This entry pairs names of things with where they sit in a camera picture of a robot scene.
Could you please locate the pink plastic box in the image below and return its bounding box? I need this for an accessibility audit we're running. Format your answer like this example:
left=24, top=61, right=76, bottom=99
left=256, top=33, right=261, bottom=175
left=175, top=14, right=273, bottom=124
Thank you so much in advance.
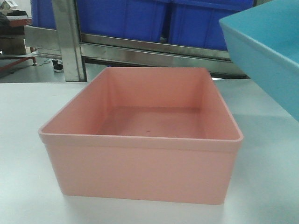
left=39, top=67, right=243, bottom=204

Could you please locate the light blue plastic box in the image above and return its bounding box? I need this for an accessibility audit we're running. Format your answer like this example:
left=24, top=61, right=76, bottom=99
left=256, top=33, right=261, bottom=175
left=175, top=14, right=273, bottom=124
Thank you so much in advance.
left=220, top=0, right=299, bottom=120

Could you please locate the stainless steel shelf rack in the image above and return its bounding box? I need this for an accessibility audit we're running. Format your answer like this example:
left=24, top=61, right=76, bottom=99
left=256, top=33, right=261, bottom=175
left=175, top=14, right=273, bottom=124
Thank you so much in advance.
left=24, top=0, right=248, bottom=82

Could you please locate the blue storage bin middle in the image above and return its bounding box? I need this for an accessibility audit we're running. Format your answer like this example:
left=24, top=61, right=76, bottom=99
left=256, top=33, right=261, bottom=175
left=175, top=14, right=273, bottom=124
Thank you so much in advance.
left=77, top=0, right=170, bottom=42

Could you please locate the blue storage bin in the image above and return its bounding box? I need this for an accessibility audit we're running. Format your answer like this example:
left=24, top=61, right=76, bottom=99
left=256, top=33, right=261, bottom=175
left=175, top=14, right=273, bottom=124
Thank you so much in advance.
left=168, top=0, right=233, bottom=51
left=77, top=0, right=170, bottom=42
left=30, top=0, right=56, bottom=29

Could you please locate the blue storage bin right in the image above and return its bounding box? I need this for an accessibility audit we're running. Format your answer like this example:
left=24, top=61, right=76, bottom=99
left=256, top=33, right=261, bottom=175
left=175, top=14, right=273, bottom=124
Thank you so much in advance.
left=168, top=0, right=233, bottom=51

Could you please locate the blue storage bin left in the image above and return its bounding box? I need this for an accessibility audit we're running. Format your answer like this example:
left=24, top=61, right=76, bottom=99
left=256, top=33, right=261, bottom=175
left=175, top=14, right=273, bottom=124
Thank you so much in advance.
left=30, top=0, right=56, bottom=29

